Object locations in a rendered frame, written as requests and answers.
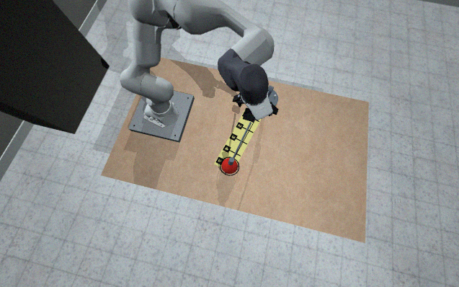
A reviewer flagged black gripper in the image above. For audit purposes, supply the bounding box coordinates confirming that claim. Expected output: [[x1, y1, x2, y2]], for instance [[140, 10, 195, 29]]
[[233, 93, 278, 116]]

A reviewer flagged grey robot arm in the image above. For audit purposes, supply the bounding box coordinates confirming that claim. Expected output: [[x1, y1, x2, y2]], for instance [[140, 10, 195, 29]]
[[120, 0, 275, 128]]

